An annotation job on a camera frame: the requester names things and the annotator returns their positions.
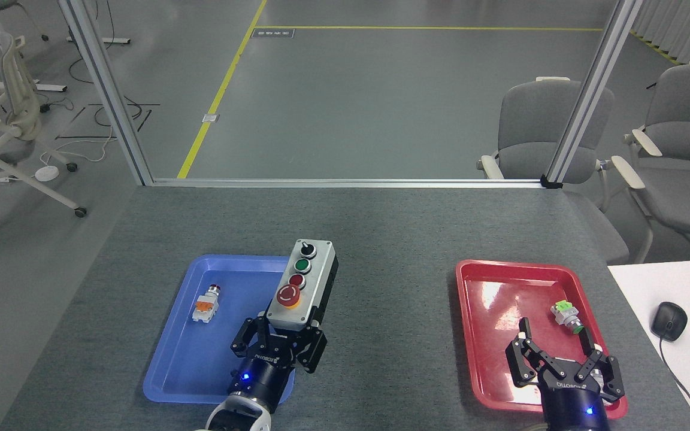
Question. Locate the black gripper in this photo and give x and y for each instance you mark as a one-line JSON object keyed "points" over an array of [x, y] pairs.
{"points": [[572, 404], [261, 377]]}

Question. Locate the grey four-button control box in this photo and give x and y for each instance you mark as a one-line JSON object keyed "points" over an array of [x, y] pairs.
{"points": [[300, 287]]}

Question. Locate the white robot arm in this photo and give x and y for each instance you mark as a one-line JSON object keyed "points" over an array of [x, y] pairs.
{"points": [[237, 416]]}

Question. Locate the red plastic tray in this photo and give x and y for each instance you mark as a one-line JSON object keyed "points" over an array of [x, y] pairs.
{"points": [[495, 335]]}

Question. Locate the blue plastic tray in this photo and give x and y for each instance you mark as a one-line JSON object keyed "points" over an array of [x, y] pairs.
{"points": [[201, 359]]}

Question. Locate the black computer mouse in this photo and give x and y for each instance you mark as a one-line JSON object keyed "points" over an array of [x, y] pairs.
{"points": [[669, 321]]}

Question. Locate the white side desk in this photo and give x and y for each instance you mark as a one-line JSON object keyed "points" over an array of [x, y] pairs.
{"points": [[668, 281]]}

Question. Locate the silver floor socket plate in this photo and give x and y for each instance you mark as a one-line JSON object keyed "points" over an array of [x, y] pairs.
{"points": [[210, 118]]}

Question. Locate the grey armchair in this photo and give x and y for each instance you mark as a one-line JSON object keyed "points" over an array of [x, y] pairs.
{"points": [[686, 149], [533, 126]]}

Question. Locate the white round floor device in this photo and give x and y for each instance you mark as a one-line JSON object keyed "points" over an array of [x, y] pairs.
{"points": [[47, 173]]}

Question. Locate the grey floor label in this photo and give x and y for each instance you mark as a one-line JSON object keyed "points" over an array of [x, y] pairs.
{"points": [[272, 33]]}

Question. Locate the white office chair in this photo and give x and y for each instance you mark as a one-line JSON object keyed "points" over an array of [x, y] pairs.
{"points": [[18, 120]]}

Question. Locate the white stand base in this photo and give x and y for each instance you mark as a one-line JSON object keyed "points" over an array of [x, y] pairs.
{"points": [[108, 41], [39, 87]]}

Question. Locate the white curtain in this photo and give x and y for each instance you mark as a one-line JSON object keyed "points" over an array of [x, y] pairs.
{"points": [[686, 24]]}

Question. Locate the green push button switch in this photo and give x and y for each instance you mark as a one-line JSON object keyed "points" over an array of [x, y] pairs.
{"points": [[566, 315]]}

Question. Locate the red push button switch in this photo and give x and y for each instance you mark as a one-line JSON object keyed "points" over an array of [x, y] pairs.
{"points": [[207, 304]]}

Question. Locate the silver aluminium rail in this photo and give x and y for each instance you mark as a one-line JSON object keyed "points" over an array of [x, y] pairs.
{"points": [[345, 182]]}

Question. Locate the black corner bracket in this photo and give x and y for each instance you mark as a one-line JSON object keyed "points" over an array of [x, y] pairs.
{"points": [[551, 182]]}

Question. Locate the silver aluminium post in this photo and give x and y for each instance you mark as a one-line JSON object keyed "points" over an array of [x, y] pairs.
{"points": [[108, 96], [593, 90]]}

